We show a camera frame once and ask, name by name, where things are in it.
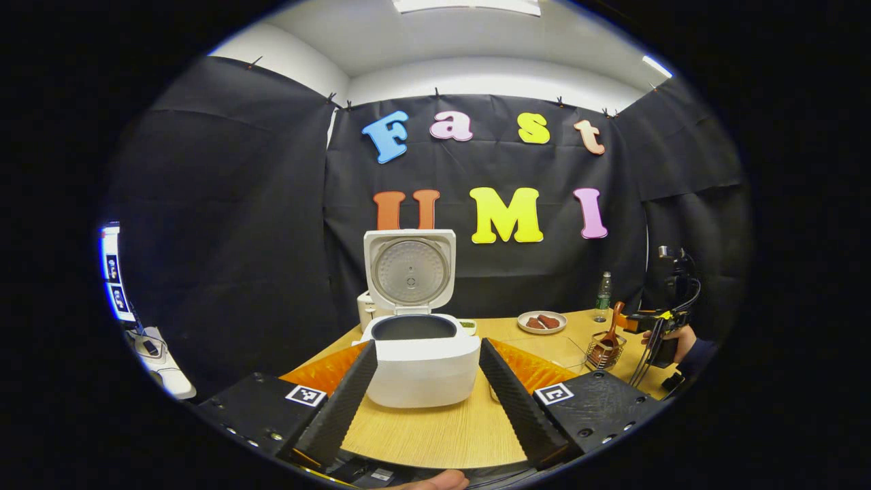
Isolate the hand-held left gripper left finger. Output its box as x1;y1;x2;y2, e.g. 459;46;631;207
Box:
197;339;379;472

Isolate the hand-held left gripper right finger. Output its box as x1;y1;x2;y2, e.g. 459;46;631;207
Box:
479;338;668;470

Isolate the brown wooden spoon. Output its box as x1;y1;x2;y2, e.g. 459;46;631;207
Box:
599;301;625;349

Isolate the wire chopstick holder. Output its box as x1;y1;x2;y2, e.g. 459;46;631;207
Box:
585;331;627;372

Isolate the white rice cooker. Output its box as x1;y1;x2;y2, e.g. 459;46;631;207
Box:
359;229;482;409

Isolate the green glass bottle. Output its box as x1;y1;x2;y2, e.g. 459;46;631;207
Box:
594;272;612;323

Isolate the black box with white label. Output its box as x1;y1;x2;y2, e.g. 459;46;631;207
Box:
354;465;404;488

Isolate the white round plate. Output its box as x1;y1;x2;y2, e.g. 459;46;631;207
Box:
517;311;568;335

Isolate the white side table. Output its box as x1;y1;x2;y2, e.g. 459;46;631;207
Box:
125;327;198;401

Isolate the computer monitor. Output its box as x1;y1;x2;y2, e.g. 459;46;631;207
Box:
101;223;137;323

